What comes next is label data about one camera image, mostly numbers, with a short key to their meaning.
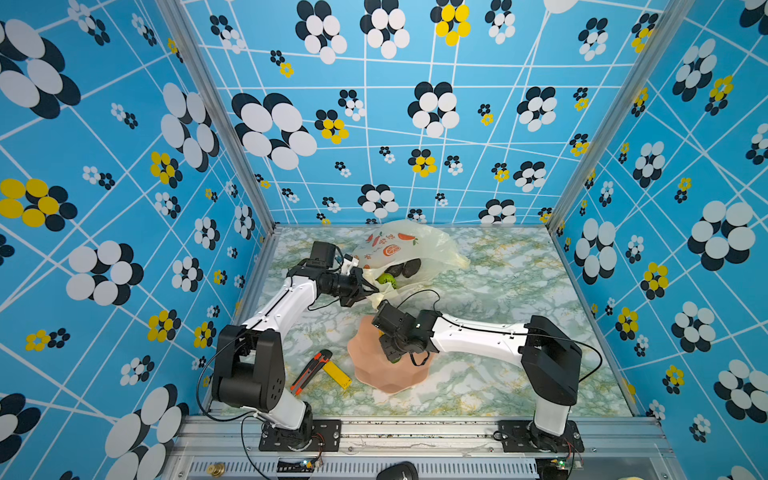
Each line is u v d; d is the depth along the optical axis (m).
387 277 0.98
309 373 0.83
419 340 0.59
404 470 0.68
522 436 0.72
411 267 1.03
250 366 0.45
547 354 0.50
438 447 0.73
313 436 0.72
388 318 0.64
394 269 1.02
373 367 0.84
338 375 0.83
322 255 0.70
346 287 0.75
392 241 0.97
